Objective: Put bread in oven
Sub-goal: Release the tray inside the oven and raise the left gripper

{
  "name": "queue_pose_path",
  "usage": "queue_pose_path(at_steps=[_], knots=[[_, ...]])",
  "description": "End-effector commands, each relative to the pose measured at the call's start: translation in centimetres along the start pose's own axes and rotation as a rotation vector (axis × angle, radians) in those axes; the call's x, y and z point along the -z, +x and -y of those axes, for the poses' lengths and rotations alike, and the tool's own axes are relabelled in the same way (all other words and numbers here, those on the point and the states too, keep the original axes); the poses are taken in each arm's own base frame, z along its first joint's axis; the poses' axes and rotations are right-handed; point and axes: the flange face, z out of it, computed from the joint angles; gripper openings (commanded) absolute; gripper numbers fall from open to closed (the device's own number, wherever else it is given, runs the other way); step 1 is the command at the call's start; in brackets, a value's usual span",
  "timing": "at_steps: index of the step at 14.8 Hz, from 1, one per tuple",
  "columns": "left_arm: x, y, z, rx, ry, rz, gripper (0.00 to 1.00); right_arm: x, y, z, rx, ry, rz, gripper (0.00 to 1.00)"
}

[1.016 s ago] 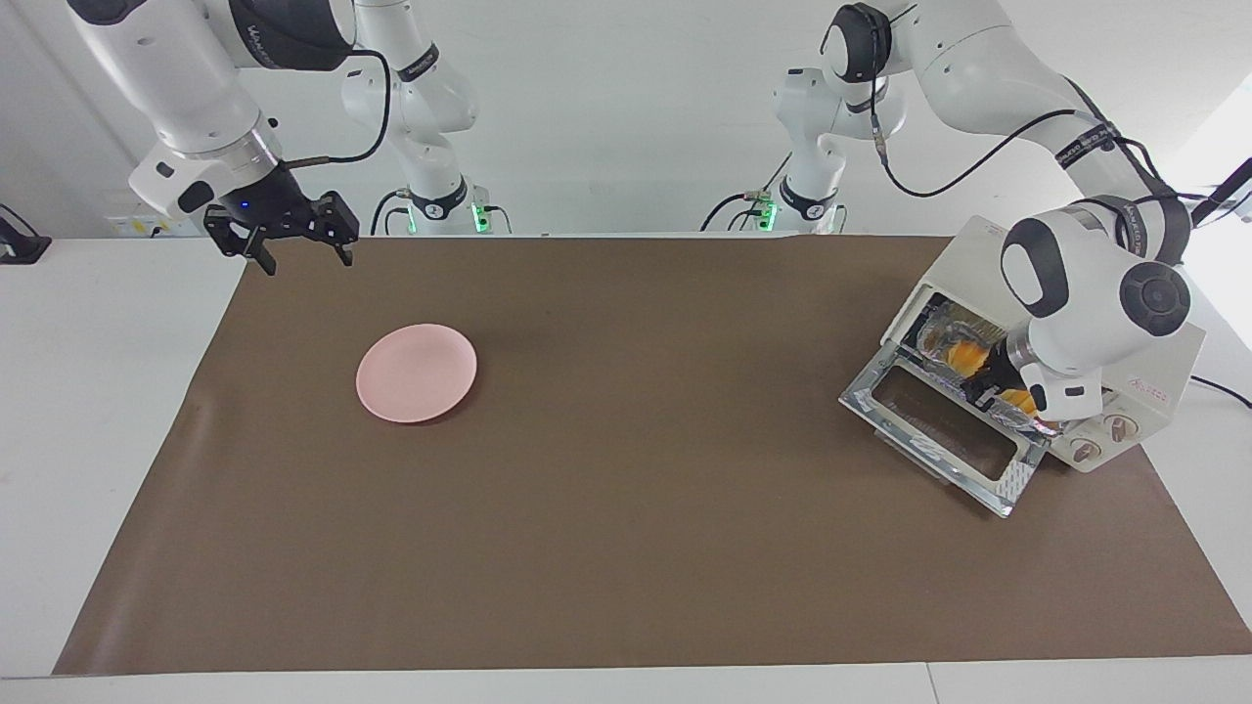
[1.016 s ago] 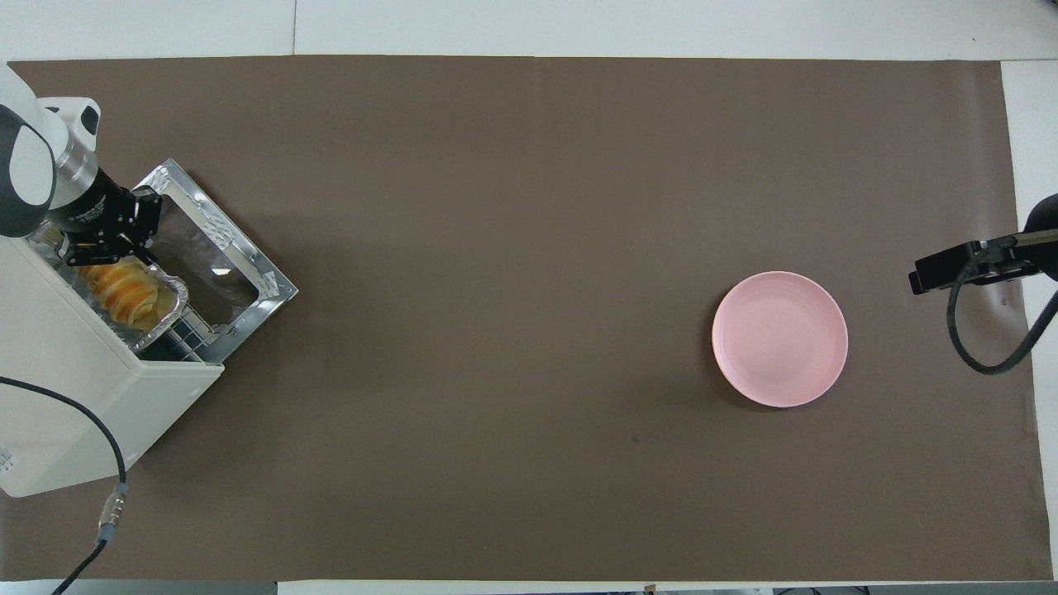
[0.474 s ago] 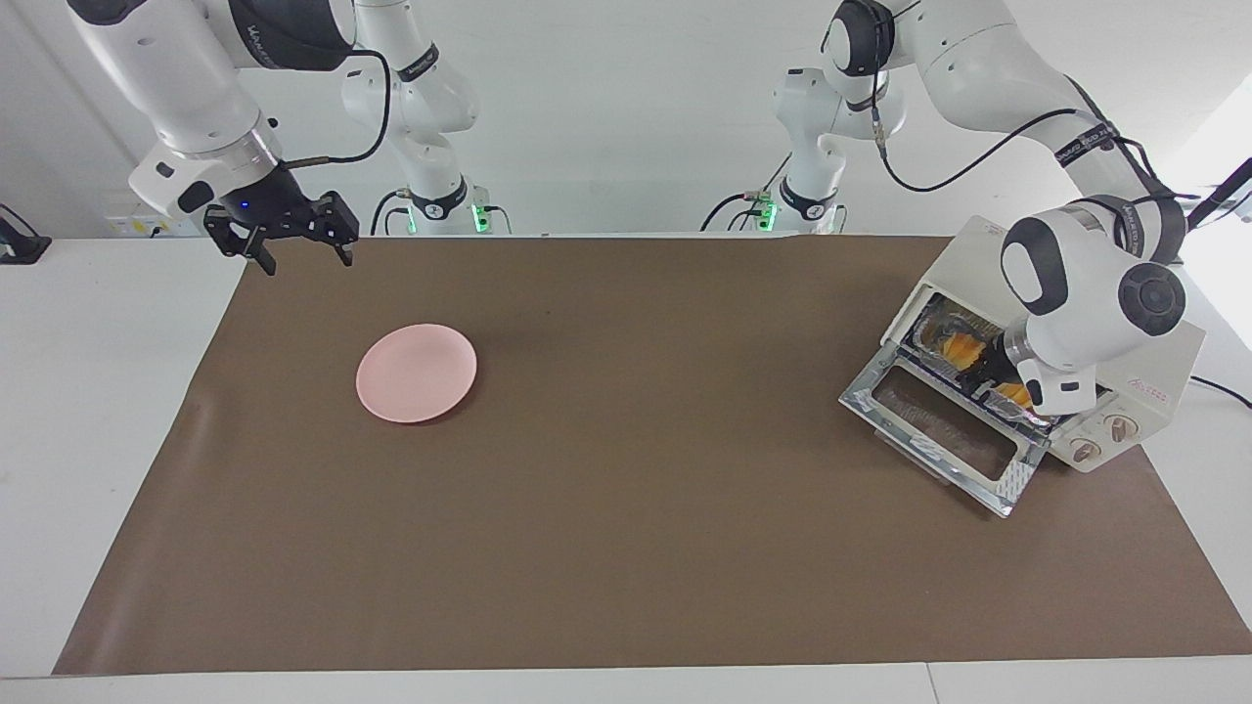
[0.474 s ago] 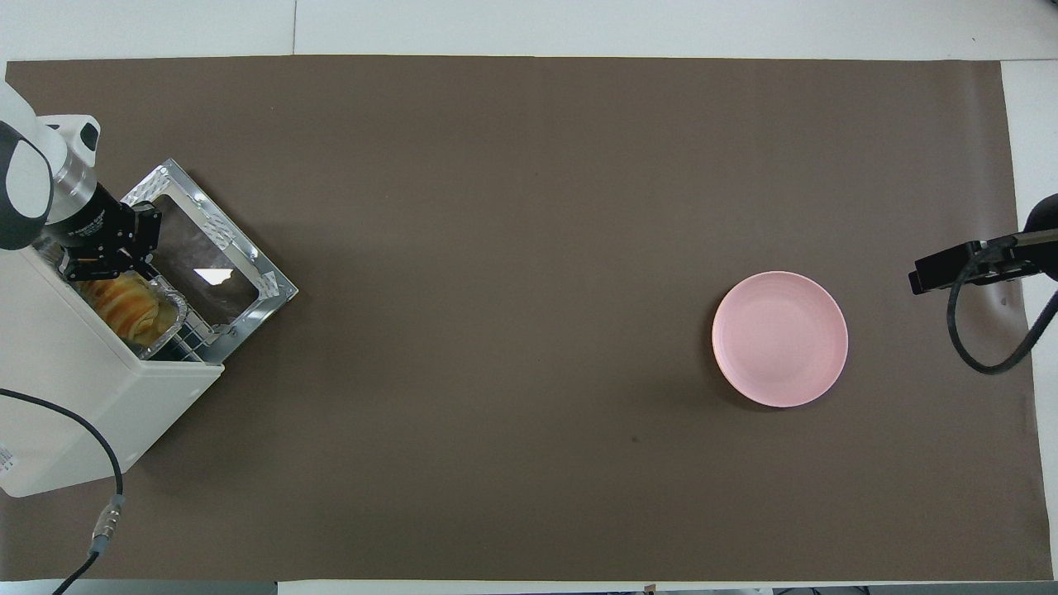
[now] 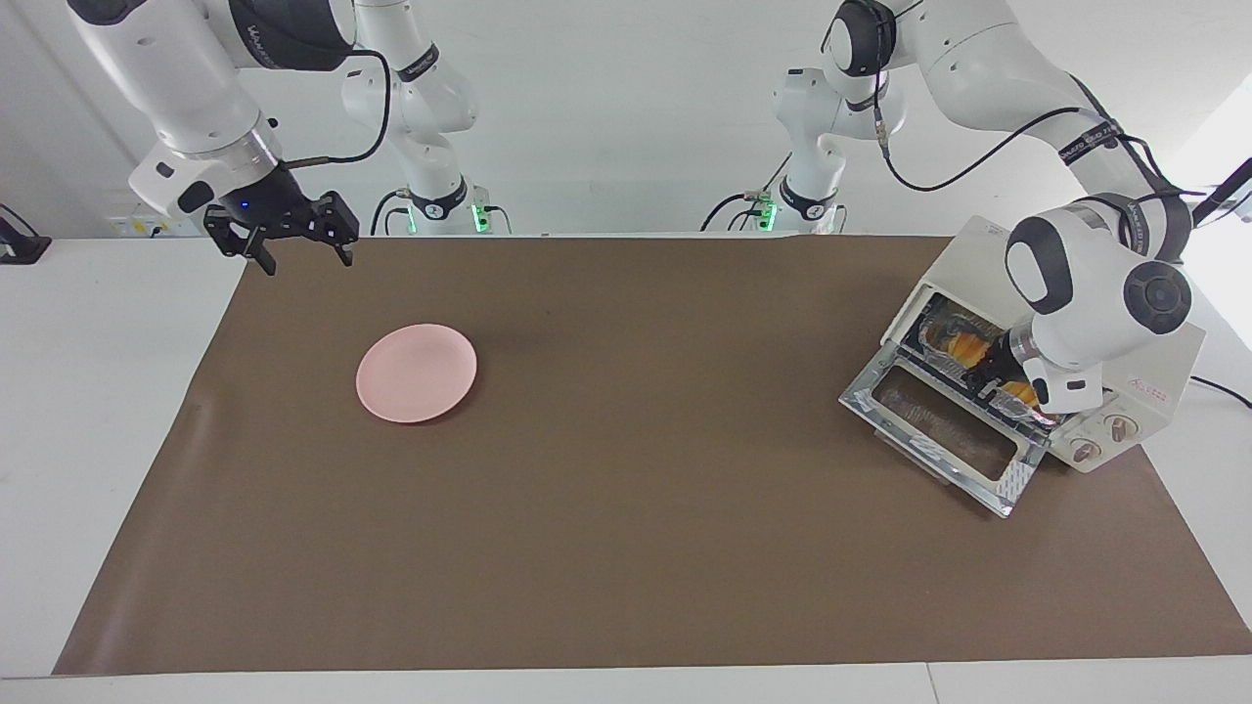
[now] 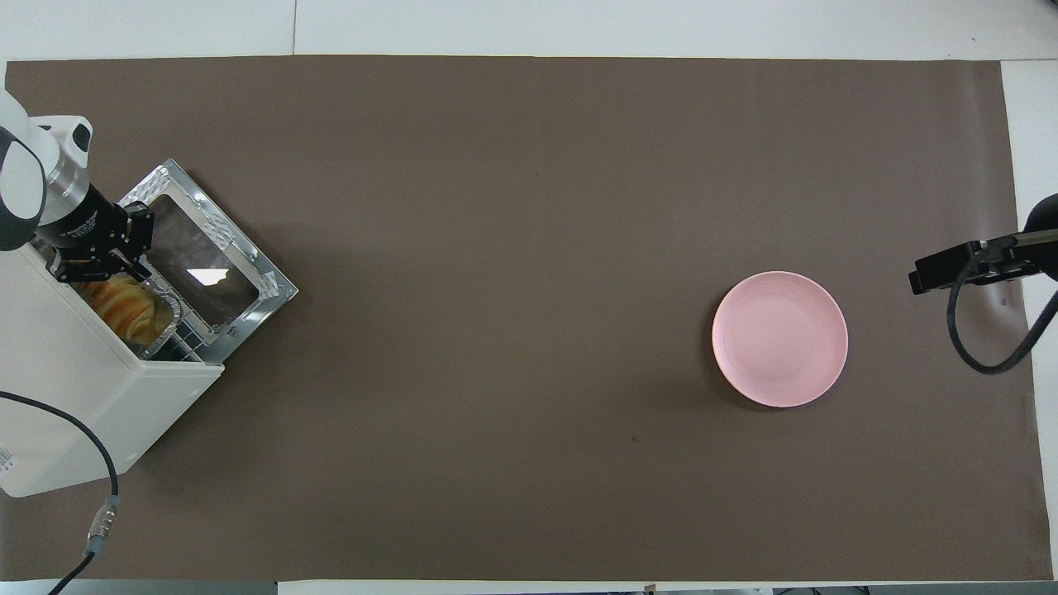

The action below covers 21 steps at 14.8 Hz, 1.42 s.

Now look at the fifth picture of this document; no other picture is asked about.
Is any cream toaster oven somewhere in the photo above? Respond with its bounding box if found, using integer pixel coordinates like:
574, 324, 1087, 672
883, 215, 1206, 474

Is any black oven power cord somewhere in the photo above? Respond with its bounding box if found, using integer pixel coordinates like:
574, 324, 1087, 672
1188, 374, 1252, 410

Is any black left base cable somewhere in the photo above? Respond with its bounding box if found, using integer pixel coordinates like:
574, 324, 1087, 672
699, 147, 793, 233

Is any black stand base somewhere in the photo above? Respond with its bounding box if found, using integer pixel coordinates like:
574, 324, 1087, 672
0, 203, 52, 265

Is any pink round plate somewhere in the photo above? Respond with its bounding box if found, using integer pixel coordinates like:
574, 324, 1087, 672
355, 324, 478, 424

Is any aluminium foil tray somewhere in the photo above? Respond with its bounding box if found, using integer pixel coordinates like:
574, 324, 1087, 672
915, 298, 1062, 426

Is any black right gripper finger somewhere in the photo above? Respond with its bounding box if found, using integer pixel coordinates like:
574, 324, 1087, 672
311, 192, 360, 267
203, 210, 280, 277

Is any brown table mat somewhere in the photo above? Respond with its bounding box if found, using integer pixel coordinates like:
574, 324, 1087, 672
54, 235, 1252, 676

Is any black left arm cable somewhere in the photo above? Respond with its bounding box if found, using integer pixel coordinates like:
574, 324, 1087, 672
873, 54, 1194, 260

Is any white wall outlet box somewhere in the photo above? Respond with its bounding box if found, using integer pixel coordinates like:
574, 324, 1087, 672
106, 213, 206, 239

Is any sliced orange bread loaf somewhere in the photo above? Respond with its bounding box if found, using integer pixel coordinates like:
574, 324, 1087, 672
937, 330, 1040, 408

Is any black camera stand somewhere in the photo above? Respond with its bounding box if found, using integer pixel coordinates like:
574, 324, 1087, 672
1188, 156, 1252, 231

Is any glass oven door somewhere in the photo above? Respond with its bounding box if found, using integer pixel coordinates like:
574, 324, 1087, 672
839, 342, 1048, 518

